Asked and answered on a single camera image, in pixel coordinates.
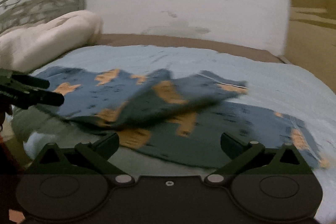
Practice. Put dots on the metal bed headboard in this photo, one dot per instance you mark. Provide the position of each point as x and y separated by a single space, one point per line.
15 13

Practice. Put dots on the light blue bedspread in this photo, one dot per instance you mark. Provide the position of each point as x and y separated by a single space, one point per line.
287 89

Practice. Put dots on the cream rolled blanket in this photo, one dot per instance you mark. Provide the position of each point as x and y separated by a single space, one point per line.
31 46

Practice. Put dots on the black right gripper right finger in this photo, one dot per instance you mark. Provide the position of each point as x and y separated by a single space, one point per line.
253 157

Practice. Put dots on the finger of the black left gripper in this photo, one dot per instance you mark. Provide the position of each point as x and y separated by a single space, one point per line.
24 100
25 79

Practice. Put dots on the blue pants with orange cars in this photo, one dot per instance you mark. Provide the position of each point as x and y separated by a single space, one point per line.
193 120

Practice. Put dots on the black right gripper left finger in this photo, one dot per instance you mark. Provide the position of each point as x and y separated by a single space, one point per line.
83 158

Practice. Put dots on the brown mattress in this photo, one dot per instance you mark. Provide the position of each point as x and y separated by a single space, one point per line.
120 40

